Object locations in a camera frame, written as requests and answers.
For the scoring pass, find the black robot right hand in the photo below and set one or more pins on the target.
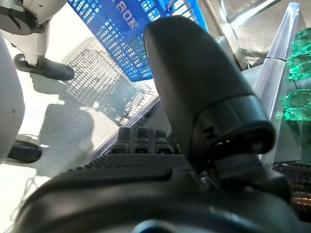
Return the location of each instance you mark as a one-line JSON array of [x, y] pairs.
[[199, 72]]

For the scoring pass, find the blue plastic shopping basket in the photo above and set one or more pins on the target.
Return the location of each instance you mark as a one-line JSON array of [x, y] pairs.
[[121, 21]]

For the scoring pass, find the robot right leg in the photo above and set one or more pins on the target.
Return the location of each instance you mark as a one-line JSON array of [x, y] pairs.
[[9, 97]]

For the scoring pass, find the clear plastic shelf edge rail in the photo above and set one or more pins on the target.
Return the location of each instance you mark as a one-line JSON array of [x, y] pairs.
[[269, 80], [289, 31]]

